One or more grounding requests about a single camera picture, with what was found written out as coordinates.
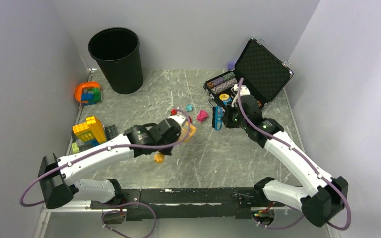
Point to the blue and green toy blocks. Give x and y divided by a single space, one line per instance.
91 96

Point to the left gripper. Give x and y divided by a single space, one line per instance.
167 150

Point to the yellow slotted scoop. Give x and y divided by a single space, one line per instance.
183 136

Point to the yellow dealer button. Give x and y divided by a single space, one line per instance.
224 97

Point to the yellow toy block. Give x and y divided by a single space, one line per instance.
92 129

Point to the blue hand brush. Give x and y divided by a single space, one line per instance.
217 114

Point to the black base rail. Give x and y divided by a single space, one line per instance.
237 202

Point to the light blue paper scrap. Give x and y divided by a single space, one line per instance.
189 108

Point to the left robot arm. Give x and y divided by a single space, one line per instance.
62 178

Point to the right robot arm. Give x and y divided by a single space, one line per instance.
320 196

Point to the black plastic waste bin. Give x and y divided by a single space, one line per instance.
116 51

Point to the orange curved toy piece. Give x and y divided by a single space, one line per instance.
85 86

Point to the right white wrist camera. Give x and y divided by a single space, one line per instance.
242 91

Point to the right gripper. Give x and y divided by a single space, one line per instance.
226 119

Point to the black poker chip case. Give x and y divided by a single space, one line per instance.
263 73

